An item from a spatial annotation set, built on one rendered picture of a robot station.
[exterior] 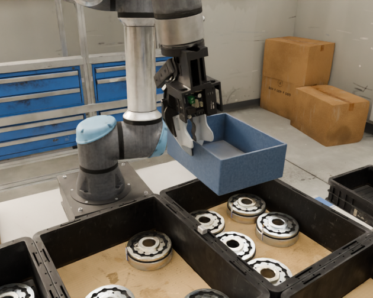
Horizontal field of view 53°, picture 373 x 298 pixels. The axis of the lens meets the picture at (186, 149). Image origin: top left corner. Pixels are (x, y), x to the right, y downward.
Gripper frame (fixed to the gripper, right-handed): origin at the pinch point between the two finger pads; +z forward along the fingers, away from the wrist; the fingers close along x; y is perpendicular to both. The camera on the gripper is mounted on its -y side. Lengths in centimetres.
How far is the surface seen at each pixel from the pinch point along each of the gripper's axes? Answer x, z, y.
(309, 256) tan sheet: 21.4, 32.4, 9.6
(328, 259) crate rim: 16.2, 21.5, 19.8
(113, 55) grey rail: 36, 25, -194
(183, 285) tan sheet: -8.1, 28.2, 4.7
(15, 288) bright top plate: -38.6, 20.9, -6.5
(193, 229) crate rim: -2.3, 18.9, 0.6
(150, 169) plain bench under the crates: 10, 44, -69
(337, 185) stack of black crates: 83, 66, -40
